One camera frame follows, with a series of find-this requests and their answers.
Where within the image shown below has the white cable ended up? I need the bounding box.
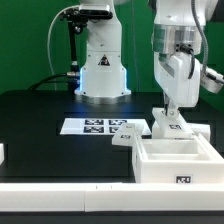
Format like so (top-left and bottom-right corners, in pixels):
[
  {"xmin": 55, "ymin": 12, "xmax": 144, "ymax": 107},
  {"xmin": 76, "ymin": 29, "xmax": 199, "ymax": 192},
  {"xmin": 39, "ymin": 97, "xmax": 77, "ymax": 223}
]
[{"xmin": 46, "ymin": 5, "xmax": 78, "ymax": 91}]

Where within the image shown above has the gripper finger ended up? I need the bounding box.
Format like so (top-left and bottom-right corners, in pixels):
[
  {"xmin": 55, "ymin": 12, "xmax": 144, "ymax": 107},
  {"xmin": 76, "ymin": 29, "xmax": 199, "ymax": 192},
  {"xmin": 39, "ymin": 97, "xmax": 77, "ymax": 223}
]
[{"xmin": 163, "ymin": 93, "xmax": 178, "ymax": 117}]

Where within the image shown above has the white front fence bar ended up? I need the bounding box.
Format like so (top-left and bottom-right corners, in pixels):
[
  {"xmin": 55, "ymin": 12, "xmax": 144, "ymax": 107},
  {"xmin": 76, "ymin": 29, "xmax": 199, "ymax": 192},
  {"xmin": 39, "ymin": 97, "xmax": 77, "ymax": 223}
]
[{"xmin": 0, "ymin": 183, "xmax": 224, "ymax": 212}]

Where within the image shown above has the white marker sheet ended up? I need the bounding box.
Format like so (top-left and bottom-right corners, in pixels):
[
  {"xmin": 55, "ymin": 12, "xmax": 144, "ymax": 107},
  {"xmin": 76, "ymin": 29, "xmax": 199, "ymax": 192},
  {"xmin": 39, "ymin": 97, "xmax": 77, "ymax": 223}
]
[{"xmin": 60, "ymin": 118, "xmax": 151, "ymax": 135}]

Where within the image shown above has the long white cabinet side piece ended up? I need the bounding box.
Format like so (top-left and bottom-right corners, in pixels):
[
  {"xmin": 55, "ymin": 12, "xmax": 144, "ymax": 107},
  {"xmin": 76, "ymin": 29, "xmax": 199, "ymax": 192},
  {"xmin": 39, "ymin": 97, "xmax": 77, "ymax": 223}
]
[{"xmin": 152, "ymin": 122, "xmax": 211, "ymax": 141}]

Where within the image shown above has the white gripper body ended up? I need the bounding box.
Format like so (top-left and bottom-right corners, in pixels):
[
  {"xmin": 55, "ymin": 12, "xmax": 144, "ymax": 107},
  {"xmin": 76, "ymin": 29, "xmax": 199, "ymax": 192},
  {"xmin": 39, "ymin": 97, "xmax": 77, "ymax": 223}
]
[{"xmin": 154, "ymin": 53, "xmax": 200, "ymax": 107}]

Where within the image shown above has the white cabinet body box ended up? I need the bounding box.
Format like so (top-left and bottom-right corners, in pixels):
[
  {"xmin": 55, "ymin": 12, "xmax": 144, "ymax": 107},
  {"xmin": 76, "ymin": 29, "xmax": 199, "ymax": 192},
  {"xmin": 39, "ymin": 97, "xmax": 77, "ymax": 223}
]
[{"xmin": 132, "ymin": 134, "xmax": 224, "ymax": 184}]

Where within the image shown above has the white cabinet door panel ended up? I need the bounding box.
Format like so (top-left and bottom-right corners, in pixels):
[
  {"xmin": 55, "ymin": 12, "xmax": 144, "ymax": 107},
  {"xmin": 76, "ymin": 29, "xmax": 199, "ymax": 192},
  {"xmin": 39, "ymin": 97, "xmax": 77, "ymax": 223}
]
[{"xmin": 152, "ymin": 108, "xmax": 194, "ymax": 139}]

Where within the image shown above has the grey braided hose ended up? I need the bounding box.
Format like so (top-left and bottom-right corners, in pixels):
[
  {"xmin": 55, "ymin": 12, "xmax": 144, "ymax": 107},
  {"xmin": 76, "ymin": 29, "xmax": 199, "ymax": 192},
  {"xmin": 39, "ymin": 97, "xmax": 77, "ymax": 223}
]
[{"xmin": 190, "ymin": 0, "xmax": 210, "ymax": 78}]

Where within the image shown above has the white fence bar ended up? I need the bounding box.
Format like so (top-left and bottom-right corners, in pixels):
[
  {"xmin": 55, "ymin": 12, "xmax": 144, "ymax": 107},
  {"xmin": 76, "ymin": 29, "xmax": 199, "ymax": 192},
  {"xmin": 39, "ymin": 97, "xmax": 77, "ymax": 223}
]
[
  {"xmin": 0, "ymin": 183, "xmax": 224, "ymax": 212},
  {"xmin": 0, "ymin": 143, "xmax": 4, "ymax": 165}
]

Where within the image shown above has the black camera stand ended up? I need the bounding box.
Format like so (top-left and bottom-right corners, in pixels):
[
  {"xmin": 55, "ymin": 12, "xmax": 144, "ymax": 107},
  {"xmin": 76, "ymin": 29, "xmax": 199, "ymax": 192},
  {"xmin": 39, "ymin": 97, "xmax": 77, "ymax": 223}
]
[{"xmin": 59, "ymin": 8, "xmax": 113, "ymax": 93}]

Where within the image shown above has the small white cabinet top panel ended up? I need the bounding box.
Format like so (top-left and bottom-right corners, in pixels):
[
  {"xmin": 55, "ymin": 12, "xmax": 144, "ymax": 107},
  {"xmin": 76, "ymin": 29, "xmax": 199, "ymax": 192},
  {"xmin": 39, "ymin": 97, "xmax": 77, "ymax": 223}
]
[{"xmin": 111, "ymin": 121, "xmax": 152, "ymax": 148}]

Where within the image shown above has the white left fence bar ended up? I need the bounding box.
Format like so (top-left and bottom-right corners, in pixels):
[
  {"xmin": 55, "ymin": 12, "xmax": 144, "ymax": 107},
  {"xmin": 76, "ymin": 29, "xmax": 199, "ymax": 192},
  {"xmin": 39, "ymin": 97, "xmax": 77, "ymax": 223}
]
[{"xmin": 0, "ymin": 143, "xmax": 4, "ymax": 165}]

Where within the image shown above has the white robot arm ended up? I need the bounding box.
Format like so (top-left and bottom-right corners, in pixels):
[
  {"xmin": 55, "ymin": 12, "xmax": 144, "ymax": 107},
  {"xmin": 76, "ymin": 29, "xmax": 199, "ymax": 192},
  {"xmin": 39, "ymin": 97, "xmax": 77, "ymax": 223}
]
[{"xmin": 116, "ymin": 0, "xmax": 224, "ymax": 92}]

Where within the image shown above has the black cable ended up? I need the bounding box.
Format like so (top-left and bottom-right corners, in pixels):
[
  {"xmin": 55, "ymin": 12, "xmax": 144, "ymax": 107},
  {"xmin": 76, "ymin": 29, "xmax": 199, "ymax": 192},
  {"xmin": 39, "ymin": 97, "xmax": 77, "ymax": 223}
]
[{"xmin": 27, "ymin": 71, "xmax": 81, "ymax": 92}]

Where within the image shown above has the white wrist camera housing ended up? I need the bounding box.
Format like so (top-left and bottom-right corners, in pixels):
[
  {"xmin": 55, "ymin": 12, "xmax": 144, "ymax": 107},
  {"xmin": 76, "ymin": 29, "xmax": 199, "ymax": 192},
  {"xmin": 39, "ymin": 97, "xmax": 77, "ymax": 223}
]
[{"xmin": 201, "ymin": 68, "xmax": 224, "ymax": 94}]

